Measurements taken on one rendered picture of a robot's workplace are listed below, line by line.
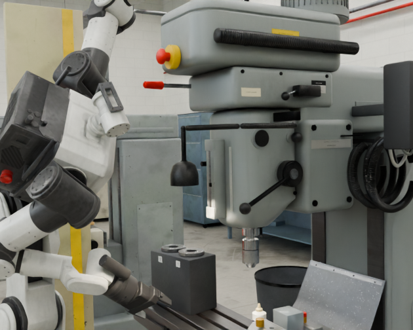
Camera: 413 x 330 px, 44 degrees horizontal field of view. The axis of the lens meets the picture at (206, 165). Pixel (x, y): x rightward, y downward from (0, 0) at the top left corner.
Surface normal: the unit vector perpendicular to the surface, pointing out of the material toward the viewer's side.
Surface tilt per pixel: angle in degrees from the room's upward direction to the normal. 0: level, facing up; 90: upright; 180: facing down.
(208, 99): 90
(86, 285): 129
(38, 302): 80
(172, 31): 90
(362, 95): 90
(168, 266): 90
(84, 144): 58
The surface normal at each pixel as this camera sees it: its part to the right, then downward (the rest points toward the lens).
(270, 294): -0.64, 0.12
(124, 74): 0.51, 0.04
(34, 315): 0.75, -0.15
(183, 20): -0.86, 0.05
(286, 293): -0.24, 0.12
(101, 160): 0.63, -0.52
